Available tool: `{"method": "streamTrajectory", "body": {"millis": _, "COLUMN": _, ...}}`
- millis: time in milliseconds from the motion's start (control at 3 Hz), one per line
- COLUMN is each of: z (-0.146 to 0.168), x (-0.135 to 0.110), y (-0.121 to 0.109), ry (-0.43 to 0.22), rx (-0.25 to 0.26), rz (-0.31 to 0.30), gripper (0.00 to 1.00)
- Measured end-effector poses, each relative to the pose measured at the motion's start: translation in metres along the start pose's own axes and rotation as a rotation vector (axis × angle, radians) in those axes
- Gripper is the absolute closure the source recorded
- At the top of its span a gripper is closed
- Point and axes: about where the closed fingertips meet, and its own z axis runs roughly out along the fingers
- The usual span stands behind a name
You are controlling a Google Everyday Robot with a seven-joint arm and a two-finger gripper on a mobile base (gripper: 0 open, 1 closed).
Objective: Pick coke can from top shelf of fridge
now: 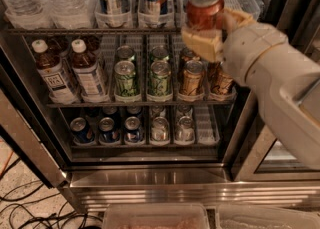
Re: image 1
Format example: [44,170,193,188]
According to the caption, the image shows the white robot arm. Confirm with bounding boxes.
[181,8,320,170]

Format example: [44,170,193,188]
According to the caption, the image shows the left front green can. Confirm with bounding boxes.
[114,60,140,102]

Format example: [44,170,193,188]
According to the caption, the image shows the green can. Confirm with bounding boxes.
[114,60,140,102]
[149,45,170,63]
[148,60,173,102]
[115,45,137,64]

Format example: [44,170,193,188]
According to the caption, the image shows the clear plastic bin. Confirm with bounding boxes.
[216,204,320,229]
[102,203,210,229]

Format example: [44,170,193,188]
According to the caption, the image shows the left clear water bottle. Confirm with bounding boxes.
[3,0,52,30]

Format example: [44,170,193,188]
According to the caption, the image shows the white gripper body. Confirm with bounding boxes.
[222,22,288,86]

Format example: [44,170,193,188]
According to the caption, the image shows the right rear green can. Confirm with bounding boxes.
[149,45,170,63]

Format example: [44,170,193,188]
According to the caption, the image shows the right front silver can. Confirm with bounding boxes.
[175,116,195,145]

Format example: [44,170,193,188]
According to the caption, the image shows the left front orange can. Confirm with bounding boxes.
[179,60,205,97]

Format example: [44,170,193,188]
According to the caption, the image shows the middle blue pepsi can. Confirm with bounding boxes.
[98,117,120,144]

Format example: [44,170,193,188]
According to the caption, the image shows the left blue pepsi can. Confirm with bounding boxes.
[70,117,95,144]

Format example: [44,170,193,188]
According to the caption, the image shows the blue pepsi can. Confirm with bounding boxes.
[70,117,95,144]
[98,117,120,144]
[124,116,143,143]

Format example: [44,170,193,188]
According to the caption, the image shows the stainless steel fridge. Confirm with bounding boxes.
[0,0,320,212]

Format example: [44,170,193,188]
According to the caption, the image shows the left front silver can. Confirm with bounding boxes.
[151,117,169,143]

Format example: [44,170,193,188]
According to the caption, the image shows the left rear green can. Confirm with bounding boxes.
[115,45,137,64]

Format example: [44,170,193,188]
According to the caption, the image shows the right front orange can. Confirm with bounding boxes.
[210,65,234,101]

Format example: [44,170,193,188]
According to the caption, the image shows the right iced tea bottle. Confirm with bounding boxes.
[71,39,108,103]

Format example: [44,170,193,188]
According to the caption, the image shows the left iced tea bottle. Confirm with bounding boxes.
[32,39,79,104]

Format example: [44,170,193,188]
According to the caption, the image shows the right blue pepsi can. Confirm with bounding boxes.
[124,116,143,143]

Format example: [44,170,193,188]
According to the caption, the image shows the right clear water bottle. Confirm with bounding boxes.
[49,0,92,29]

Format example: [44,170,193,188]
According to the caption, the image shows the black floor cables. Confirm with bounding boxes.
[0,159,103,229]

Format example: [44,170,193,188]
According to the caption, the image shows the red coke can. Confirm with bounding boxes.
[186,0,224,31]

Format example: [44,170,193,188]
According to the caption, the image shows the left silver blue tall can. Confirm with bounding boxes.
[95,0,131,28]

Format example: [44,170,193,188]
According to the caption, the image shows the left clear plastic bin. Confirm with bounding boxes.
[102,203,210,229]

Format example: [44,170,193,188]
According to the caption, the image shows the right clear plastic bin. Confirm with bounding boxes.
[216,204,320,229]

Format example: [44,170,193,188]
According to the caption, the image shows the orange floor cable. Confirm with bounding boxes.
[0,151,14,178]

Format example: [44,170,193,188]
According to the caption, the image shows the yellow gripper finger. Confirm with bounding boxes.
[222,8,256,33]
[181,27,223,63]

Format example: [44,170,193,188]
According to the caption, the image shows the iced tea bottle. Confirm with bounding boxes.
[71,39,108,103]
[32,39,79,104]

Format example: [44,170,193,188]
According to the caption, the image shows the clear water bottle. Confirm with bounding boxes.
[3,0,52,30]
[49,0,92,29]

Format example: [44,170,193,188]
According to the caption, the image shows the right front green can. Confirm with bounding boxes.
[148,60,173,102]

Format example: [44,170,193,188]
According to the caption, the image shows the open fridge door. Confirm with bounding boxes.
[0,68,66,188]

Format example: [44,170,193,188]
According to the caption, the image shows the left rear orange can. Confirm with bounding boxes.
[179,47,200,71]

